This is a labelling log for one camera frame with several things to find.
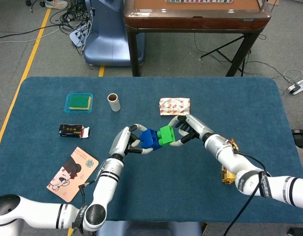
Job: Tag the black equipment case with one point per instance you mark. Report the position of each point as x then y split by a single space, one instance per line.
299 137

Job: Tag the sponge in blue tray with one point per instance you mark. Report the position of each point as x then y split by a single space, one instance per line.
78 112

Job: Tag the face-up mahjong tile row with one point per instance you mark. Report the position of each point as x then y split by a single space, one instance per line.
198 1

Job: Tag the green yellow sponge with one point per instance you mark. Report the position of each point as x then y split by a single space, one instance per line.
78 102

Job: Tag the grey blue robot torso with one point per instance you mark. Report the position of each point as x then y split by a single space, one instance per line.
146 229

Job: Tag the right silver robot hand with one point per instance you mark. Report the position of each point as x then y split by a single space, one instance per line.
198 127

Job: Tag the gold snack package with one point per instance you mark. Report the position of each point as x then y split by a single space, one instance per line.
227 175

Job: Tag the blue toy block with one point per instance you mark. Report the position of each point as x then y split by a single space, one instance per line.
148 138

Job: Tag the green toy block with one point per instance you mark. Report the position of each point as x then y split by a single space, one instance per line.
167 136

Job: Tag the white sneaker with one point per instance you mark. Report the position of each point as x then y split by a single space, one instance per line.
56 3

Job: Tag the blue felt table cloth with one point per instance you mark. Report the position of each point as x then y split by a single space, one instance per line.
178 184

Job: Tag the cardboard box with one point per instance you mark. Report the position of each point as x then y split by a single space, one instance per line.
272 2

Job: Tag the cardboard paper roll tube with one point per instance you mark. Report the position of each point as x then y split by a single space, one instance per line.
115 105

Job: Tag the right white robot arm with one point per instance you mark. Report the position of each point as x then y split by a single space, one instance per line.
239 167

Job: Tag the white red patterned packet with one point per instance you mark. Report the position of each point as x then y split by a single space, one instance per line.
174 107

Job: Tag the brown mahjong table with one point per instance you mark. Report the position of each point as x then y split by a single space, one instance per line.
190 22

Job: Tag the grey blue robot pedestal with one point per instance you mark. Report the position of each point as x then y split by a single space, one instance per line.
109 44

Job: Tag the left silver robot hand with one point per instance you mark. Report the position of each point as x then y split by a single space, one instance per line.
120 142

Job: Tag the small black carton box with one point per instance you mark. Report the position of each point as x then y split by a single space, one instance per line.
70 130

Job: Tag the white power strip with plugs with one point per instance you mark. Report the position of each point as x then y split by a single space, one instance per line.
76 37

